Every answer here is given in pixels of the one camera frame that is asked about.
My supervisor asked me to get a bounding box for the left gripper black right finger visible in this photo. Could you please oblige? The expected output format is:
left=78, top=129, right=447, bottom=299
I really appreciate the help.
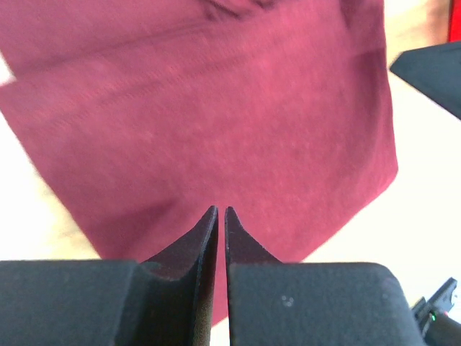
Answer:
left=225, top=208, right=424, bottom=345

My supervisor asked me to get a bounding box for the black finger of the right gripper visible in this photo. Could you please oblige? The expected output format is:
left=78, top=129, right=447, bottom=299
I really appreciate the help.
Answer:
left=390, top=41, right=461, bottom=118

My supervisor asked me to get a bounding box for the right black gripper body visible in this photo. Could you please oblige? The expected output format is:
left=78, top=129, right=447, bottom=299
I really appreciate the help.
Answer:
left=412, top=278, right=460, bottom=346

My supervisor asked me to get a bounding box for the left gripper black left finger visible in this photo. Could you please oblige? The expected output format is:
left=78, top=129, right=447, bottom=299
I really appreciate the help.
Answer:
left=1, top=207, right=218, bottom=345

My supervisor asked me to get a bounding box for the maroon t shirt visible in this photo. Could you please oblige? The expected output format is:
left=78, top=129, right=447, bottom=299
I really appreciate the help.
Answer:
left=0, top=0, right=400, bottom=327

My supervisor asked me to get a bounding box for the red plastic bin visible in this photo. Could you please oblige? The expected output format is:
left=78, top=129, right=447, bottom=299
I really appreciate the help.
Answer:
left=448, top=0, right=461, bottom=42

